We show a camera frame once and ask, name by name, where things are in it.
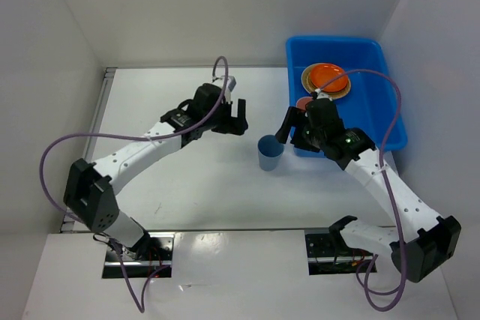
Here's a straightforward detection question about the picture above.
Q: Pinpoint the pink plastic cup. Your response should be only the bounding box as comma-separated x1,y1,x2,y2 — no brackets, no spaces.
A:
295,97,313,110

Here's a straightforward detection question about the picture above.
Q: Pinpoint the green-rimmed bamboo woven plate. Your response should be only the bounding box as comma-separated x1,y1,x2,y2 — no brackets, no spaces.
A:
301,63,351,100

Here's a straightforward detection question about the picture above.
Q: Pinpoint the blue plastic cup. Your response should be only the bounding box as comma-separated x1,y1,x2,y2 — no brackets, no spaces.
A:
257,135,284,172

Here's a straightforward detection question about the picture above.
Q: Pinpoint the orange round plate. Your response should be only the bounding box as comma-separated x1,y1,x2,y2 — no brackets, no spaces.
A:
309,63,349,93

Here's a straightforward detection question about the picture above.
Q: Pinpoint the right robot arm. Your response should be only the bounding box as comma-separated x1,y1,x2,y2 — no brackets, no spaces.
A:
275,98,461,283

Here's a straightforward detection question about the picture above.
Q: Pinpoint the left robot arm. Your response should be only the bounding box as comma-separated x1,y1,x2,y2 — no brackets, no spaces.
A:
64,76,248,260

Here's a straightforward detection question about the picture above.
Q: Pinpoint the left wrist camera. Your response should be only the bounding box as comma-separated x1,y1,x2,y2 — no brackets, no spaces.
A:
223,76,236,103

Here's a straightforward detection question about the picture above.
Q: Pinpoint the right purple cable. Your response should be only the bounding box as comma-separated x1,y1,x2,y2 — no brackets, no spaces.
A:
314,68,408,312

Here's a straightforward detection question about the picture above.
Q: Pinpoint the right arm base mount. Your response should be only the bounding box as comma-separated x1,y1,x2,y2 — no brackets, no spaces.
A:
304,229,373,275

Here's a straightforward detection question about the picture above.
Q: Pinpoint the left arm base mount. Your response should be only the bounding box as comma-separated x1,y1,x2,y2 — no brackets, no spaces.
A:
94,232,175,280

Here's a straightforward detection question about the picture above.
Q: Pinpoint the aluminium table edge rail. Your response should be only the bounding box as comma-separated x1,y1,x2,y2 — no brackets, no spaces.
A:
59,67,117,233

